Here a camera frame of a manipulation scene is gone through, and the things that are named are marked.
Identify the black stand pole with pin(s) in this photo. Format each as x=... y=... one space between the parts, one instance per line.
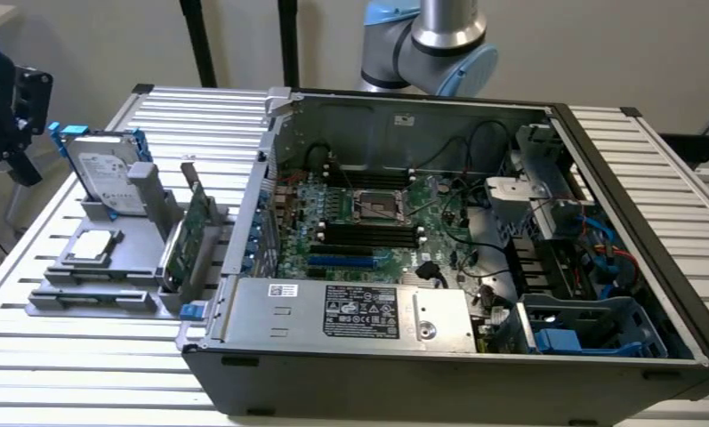
x=198 y=42
x=290 y=42

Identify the metal CPU socket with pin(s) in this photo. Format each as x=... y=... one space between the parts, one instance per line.
x=379 y=205

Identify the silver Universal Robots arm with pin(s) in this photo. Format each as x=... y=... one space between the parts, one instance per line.
x=449 y=40

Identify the silver power supply unit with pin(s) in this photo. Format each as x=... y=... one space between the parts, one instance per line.
x=342 y=311

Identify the silver CPU chip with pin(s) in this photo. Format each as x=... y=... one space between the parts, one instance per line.
x=92 y=245

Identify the black open PC case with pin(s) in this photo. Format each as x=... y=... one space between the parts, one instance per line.
x=449 y=378

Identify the black expansion slot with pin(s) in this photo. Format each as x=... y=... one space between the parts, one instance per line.
x=337 y=273

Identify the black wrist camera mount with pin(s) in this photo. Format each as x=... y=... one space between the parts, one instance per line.
x=34 y=100

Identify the metal drive cage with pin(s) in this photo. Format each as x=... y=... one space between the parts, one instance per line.
x=546 y=178

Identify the green motherboard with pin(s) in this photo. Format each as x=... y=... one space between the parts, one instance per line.
x=359 y=231

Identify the blue expansion slot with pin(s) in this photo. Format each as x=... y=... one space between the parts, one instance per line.
x=339 y=261

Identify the white barcode sticker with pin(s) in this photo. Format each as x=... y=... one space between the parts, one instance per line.
x=282 y=290

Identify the black RAM slot bank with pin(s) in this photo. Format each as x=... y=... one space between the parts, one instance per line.
x=367 y=179
x=369 y=233

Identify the grey-blue disk bay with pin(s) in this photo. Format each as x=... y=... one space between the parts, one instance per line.
x=592 y=324

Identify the green RAM stick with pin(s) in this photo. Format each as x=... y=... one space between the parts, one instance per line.
x=92 y=297

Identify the grey parts rack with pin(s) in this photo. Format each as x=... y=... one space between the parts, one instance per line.
x=122 y=249

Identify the blue case latch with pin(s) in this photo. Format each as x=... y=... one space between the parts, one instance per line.
x=191 y=310

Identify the green graphics card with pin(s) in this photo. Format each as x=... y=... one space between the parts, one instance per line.
x=186 y=236

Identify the hard disk with blue carrier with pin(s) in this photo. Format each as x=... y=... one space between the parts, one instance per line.
x=106 y=175

